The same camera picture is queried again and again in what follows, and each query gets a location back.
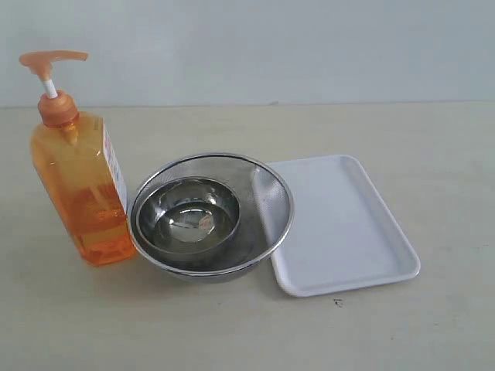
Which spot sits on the orange pump soap bottle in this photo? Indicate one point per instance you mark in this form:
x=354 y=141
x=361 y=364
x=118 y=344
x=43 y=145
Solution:
x=74 y=158

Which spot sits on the small stainless steel bowl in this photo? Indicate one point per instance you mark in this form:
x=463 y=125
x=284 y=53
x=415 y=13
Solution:
x=189 y=218

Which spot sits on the steel mesh strainer basket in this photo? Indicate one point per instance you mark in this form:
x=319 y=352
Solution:
x=267 y=213

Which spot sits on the white plastic tray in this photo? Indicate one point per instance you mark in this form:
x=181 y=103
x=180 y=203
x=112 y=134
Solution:
x=343 y=235

